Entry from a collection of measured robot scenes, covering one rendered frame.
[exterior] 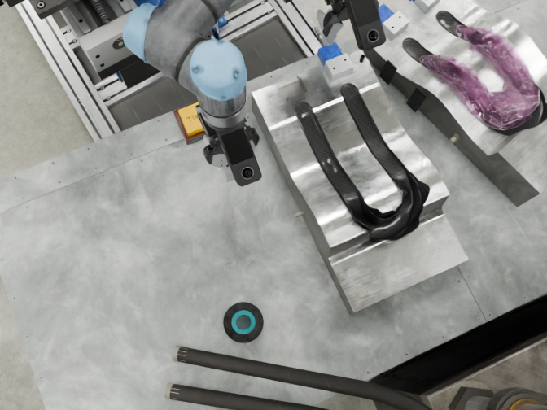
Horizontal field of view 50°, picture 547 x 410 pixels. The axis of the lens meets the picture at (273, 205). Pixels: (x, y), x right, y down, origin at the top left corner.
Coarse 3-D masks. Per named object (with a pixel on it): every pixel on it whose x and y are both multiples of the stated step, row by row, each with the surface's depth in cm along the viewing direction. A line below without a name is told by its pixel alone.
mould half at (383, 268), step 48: (336, 96) 124; (384, 96) 124; (288, 144) 121; (336, 144) 122; (336, 192) 116; (384, 192) 114; (432, 192) 114; (336, 240) 111; (432, 240) 119; (384, 288) 116
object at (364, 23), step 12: (348, 0) 98; (360, 0) 98; (372, 0) 98; (348, 12) 100; (360, 12) 98; (372, 12) 99; (360, 24) 99; (372, 24) 99; (360, 36) 99; (372, 36) 99; (384, 36) 100; (360, 48) 102; (372, 48) 101
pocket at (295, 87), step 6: (300, 78) 125; (282, 84) 126; (288, 84) 126; (294, 84) 127; (300, 84) 127; (282, 90) 127; (288, 90) 127; (294, 90) 127; (300, 90) 127; (306, 90) 124; (282, 96) 126; (288, 96) 126; (294, 96) 126
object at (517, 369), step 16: (544, 336) 125; (512, 352) 123; (528, 352) 121; (544, 352) 121; (480, 368) 122; (496, 368) 120; (512, 368) 120; (528, 368) 121; (544, 368) 121; (448, 384) 121; (496, 384) 120; (512, 384) 120; (528, 384) 120; (544, 384) 120; (432, 400) 118
